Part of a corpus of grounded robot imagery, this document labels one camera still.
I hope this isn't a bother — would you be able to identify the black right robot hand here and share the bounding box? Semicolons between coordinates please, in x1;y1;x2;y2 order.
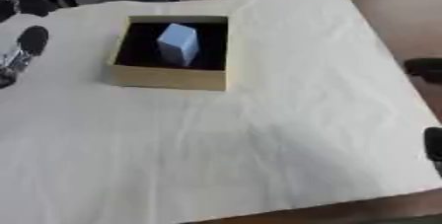
402;57;442;177

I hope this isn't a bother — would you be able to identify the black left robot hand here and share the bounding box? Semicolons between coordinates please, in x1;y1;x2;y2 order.
0;25;52;90

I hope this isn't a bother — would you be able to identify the tan cardboard box black inside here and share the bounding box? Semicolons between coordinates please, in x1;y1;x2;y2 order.
104;14;232;92

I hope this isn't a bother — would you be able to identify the light blue rectangular block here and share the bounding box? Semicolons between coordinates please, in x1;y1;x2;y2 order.
155;23;200;68

